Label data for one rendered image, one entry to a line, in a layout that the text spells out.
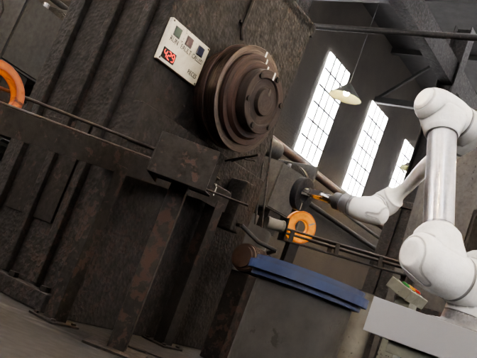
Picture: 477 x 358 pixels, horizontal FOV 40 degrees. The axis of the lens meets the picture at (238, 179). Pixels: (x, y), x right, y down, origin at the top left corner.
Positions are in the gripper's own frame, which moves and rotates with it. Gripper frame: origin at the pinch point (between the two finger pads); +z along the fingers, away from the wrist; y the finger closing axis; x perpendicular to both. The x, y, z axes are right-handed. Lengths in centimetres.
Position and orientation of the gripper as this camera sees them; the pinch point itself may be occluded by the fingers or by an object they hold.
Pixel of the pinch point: (303, 190)
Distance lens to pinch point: 300.7
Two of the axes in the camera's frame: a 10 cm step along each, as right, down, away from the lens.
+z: -7.6, -2.4, 6.0
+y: 5.2, 3.3, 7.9
